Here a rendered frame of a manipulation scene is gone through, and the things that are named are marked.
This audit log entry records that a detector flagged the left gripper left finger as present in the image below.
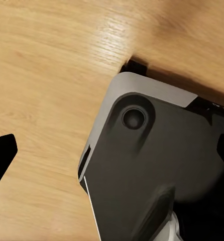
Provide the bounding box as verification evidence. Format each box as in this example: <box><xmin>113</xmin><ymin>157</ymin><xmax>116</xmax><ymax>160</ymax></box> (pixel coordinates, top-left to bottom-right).
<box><xmin>0</xmin><ymin>134</ymin><xmax>18</xmax><ymax>180</ymax></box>

